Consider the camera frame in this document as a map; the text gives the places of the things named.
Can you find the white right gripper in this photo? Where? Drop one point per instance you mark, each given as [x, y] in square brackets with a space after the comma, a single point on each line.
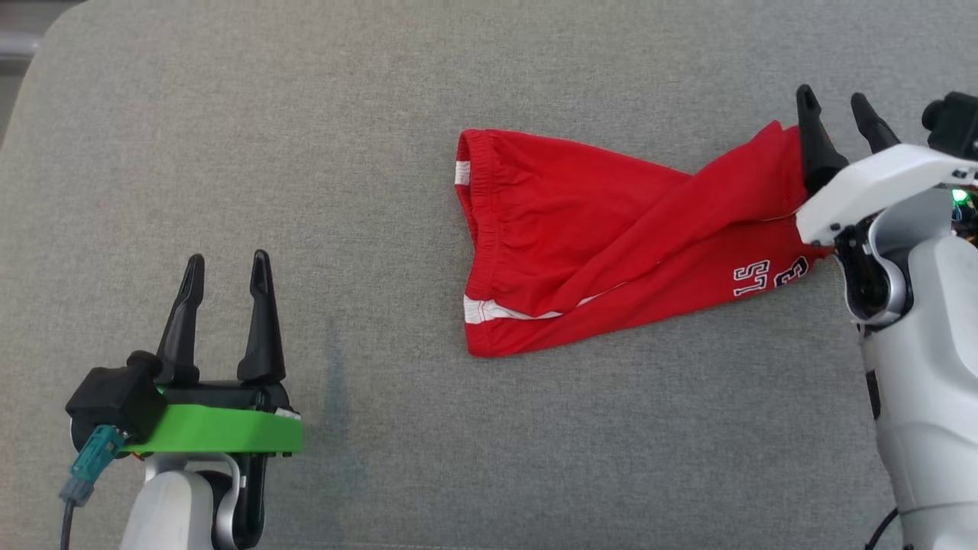
[879, 179]

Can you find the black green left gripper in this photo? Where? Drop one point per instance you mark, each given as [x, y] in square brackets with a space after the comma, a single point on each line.
[221, 429]

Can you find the red garment with black lettering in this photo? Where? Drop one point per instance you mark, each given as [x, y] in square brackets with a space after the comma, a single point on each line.
[573, 221]

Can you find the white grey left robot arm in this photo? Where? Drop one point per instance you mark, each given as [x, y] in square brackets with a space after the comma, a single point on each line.
[168, 512]

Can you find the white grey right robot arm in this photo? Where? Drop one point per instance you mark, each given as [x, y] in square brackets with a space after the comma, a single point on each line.
[932, 367]

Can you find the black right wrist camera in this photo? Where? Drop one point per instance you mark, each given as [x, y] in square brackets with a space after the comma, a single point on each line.
[955, 122]

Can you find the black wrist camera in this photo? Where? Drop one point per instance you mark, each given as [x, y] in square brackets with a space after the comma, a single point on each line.
[955, 122]
[114, 397]

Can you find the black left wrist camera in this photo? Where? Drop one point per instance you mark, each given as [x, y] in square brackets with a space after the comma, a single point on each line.
[114, 397]

